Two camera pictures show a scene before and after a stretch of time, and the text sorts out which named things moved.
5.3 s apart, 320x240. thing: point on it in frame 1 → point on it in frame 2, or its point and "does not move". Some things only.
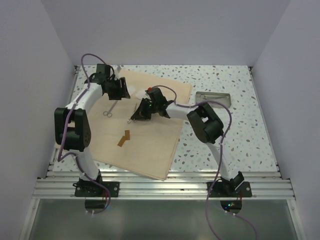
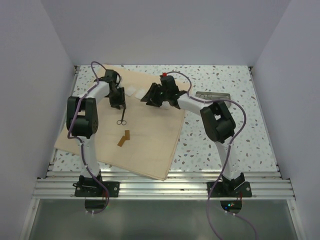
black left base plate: (88, 189) does not move
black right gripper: (141, 113) → (150, 98)
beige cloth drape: (144, 147) does not move
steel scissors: (109, 113) → (122, 122)
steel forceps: (205, 97) does not move
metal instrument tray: (223, 98) does not move
